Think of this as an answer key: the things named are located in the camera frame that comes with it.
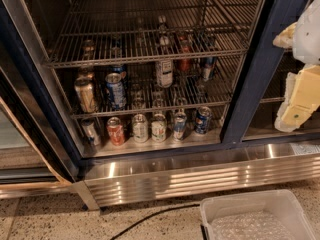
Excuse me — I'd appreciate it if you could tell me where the top wire shelf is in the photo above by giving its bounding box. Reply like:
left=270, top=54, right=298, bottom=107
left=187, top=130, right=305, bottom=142
left=46, top=0, right=264, bottom=69

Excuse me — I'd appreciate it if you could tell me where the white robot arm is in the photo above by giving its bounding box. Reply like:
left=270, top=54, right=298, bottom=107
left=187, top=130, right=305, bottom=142
left=273, top=0, right=320, bottom=132

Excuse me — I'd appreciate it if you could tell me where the bubble wrap sheet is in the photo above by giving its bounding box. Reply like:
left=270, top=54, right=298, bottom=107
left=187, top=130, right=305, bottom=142
left=211, top=211, right=295, bottom=240

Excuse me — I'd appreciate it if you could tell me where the blue plastic bottle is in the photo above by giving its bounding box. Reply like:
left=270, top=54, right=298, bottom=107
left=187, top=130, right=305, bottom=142
left=200, top=37, right=217, bottom=81

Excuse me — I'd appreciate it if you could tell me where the white green can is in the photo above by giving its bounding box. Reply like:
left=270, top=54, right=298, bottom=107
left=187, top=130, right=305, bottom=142
left=132, top=114, right=148, bottom=143
left=151, top=114, right=167, bottom=142

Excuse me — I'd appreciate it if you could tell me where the red cola can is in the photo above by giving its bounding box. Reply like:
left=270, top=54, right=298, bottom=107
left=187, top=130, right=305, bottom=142
left=107, top=117, right=125, bottom=146

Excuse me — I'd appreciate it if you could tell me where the right compartment wire shelf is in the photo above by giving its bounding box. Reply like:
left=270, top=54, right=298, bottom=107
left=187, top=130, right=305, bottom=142
left=261, top=52, right=303, bottom=103

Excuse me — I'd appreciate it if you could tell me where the red plastic bottle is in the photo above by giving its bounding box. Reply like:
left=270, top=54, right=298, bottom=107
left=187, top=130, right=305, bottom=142
left=178, top=35, right=191, bottom=72

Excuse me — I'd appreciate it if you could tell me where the white green can right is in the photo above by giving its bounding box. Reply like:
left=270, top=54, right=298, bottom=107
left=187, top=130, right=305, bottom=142
left=151, top=114, right=167, bottom=142

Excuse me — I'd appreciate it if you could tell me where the white clear bottle behind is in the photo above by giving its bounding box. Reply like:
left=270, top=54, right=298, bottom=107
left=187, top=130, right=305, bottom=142
left=158, top=15, right=168, bottom=36

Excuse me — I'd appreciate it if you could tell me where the silver can bottom left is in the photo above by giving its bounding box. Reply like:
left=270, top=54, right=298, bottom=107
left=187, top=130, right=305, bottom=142
left=81, top=119, right=101, bottom=146

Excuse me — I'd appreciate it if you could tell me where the blue fridge centre post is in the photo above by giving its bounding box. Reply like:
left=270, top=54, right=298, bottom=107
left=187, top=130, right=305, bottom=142
left=220, top=0, right=308, bottom=144

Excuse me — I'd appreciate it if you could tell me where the gold drink can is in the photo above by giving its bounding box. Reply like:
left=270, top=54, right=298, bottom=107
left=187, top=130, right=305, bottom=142
left=74, top=77, right=98, bottom=113

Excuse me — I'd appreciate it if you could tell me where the blue pepsi can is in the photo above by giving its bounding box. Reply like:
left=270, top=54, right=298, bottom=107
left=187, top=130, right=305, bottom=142
left=194, top=106, right=212, bottom=134

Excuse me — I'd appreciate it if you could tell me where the black floor cable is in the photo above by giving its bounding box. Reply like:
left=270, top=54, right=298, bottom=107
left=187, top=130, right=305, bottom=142
left=109, top=203, right=201, bottom=240

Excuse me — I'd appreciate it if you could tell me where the middle wire shelf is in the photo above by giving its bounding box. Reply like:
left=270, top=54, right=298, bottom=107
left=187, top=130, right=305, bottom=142
left=56, top=55, right=246, bottom=120

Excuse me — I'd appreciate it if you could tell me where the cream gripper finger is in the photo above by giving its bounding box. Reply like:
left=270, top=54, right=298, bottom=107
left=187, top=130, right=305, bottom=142
left=274, top=65, right=320, bottom=133
left=273, top=22, right=297, bottom=49

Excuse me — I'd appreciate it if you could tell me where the dark can behind gold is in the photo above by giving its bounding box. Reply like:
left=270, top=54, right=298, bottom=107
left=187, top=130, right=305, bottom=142
left=78, top=67, right=95, bottom=81

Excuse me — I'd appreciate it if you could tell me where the clear plastic bin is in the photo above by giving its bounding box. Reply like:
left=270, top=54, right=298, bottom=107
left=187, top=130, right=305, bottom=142
left=200, top=189, right=319, bottom=240

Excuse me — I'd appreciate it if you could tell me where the steel fridge base grille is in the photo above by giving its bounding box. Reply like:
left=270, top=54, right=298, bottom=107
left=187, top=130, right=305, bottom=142
left=72, top=140, right=320, bottom=210

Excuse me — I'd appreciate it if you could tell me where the white green can left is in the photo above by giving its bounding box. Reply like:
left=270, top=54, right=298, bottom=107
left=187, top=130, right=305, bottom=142
left=132, top=114, right=148, bottom=143

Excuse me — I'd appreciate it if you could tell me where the blue silver can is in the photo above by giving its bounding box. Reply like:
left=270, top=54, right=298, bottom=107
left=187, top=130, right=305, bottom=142
left=173, top=112, right=187, bottom=141

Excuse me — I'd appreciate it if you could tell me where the blue can behind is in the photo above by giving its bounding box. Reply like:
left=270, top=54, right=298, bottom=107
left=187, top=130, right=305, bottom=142
left=111, top=64, right=127, bottom=81

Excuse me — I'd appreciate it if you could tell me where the open fridge door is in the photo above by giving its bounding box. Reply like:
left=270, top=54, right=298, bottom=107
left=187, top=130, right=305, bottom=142
left=0, top=40, right=79, bottom=198

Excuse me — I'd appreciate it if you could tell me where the blue white drink can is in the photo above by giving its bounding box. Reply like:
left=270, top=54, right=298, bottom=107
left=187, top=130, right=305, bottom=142
left=105, top=73, right=126, bottom=110

